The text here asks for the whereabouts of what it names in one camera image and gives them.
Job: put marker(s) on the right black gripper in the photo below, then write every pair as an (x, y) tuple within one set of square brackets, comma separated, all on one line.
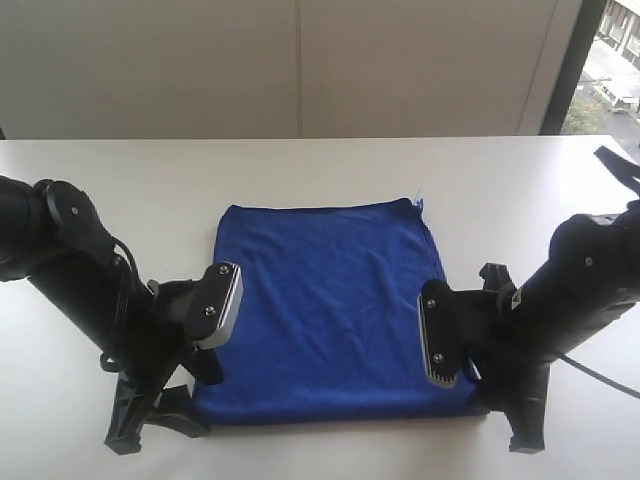
[(507, 357)]

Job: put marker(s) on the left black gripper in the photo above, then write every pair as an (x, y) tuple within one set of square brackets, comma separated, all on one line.
[(141, 332)]

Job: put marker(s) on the blue towel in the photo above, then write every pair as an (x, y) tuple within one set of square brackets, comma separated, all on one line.
[(328, 326)]

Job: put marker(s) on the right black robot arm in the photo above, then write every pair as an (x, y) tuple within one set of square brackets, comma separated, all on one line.
[(595, 268)]

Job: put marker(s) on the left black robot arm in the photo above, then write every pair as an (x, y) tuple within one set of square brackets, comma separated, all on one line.
[(52, 236)]

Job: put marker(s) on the white vehicle outside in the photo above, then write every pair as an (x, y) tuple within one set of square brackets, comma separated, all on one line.
[(615, 97)]

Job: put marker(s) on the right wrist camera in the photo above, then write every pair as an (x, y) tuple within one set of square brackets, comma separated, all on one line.
[(439, 311)]

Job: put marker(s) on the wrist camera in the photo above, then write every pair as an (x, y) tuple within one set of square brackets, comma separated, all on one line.
[(439, 311), (214, 306)]

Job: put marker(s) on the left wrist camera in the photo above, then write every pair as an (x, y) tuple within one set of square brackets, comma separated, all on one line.
[(214, 306)]

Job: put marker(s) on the black window frame post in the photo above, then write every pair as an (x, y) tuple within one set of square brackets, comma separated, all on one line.
[(576, 53)]

